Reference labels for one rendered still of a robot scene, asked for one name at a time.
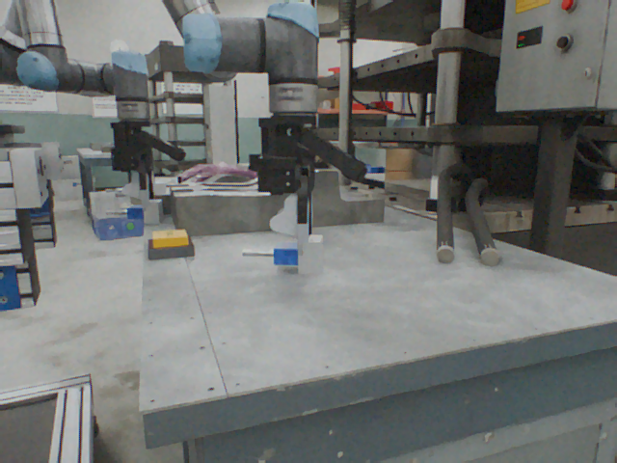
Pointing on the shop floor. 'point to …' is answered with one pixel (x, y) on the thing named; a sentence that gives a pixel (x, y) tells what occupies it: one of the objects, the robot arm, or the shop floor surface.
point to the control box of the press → (556, 92)
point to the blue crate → (118, 228)
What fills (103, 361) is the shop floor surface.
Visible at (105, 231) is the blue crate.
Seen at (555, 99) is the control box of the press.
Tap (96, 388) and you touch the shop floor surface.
